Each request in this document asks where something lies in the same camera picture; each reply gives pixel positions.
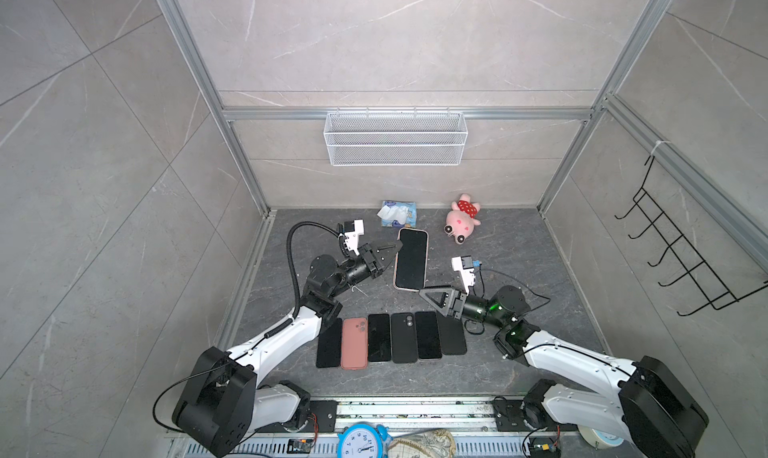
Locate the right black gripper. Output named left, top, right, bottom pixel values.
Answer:
left=421, top=285, right=508, bottom=333

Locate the black phone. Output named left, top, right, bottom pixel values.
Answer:
left=367, top=313, right=392, bottom=363
left=415, top=311, right=442, bottom=360

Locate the black phone case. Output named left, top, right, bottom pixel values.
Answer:
left=390, top=312, right=418, bottom=364

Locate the small phone pink case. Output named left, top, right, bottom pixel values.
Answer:
left=394, top=228, right=429, bottom=292

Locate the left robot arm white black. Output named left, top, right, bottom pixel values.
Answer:
left=167, top=240, right=402, bottom=457

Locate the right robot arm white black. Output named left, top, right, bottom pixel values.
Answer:
left=419, top=286, right=709, bottom=457

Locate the blue tissue packet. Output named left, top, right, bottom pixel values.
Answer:
left=377, top=201, right=418, bottom=229

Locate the pink pig plush toy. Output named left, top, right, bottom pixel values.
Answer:
left=443, top=193, right=481, bottom=245

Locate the woven basket object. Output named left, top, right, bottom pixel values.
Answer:
left=387, top=429, right=457, bottom=458

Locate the blue alarm clock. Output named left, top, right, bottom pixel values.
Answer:
left=336, top=422, right=392, bottom=458

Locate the white alarm clock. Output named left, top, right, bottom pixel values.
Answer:
left=578, top=425, right=625, bottom=450

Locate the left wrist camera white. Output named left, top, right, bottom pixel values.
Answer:
left=338, top=219, right=364, bottom=258

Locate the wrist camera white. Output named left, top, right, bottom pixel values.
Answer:
left=451, top=255, right=481, bottom=294
left=338, top=219, right=364, bottom=258

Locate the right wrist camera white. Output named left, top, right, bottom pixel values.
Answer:
left=451, top=255, right=481, bottom=294

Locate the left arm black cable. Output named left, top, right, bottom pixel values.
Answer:
left=285, top=220, right=341, bottom=321

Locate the white wire wall basket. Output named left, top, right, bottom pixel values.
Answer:
left=323, top=111, right=469, bottom=167

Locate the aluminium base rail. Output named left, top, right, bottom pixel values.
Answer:
left=161, top=396, right=667, bottom=458

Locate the black wire hook rack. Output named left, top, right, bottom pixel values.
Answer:
left=614, top=156, right=767, bottom=317

